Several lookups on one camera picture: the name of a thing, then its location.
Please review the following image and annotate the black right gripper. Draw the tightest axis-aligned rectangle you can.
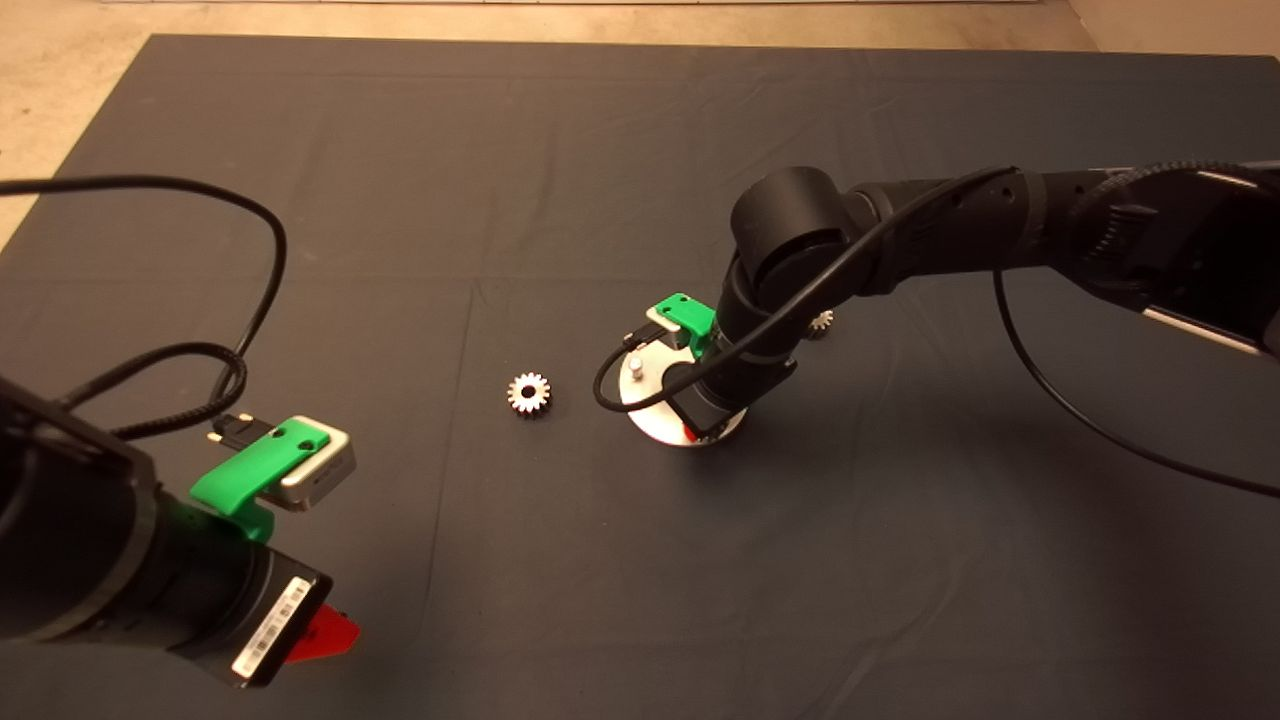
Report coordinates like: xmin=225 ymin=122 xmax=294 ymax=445
xmin=668 ymin=345 xmax=798 ymax=442

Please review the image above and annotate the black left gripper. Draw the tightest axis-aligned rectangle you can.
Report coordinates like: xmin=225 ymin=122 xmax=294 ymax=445
xmin=190 ymin=515 xmax=361 ymax=689

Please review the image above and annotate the round metal carrier plate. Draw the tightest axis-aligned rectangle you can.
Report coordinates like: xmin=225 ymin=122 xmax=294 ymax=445
xmin=618 ymin=340 xmax=749 ymax=448

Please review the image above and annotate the dark grey table cloth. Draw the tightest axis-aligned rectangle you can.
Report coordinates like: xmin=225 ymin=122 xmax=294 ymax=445
xmin=0 ymin=34 xmax=1280 ymax=720

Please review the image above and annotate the thin black camera cable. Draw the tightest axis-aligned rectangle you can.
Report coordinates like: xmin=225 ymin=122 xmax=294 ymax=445
xmin=0 ymin=176 xmax=289 ymax=451
xmin=592 ymin=165 xmax=1280 ymax=499

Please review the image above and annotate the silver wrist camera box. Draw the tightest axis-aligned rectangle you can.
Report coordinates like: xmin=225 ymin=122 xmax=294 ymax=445
xmin=270 ymin=416 xmax=357 ymax=513
xmin=645 ymin=305 xmax=691 ymax=346

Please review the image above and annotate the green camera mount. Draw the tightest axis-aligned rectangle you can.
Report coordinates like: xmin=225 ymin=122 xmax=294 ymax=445
xmin=189 ymin=416 xmax=332 ymax=544
xmin=655 ymin=293 xmax=717 ymax=361

